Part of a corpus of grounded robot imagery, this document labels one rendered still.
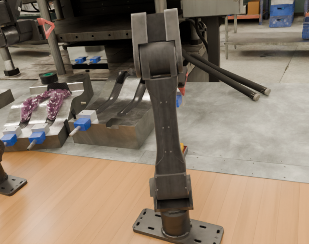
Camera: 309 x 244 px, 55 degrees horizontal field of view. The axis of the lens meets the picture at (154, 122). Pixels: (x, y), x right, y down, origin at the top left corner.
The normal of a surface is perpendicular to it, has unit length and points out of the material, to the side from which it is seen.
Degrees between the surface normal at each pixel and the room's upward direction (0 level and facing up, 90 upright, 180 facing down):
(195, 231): 0
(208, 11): 90
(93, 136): 90
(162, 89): 75
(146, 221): 0
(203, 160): 0
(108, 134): 90
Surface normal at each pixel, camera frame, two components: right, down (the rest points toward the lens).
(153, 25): -0.06, 0.25
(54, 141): -0.05, 0.47
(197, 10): -0.34, 0.47
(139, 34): -0.11, -0.20
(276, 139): -0.12, -0.88
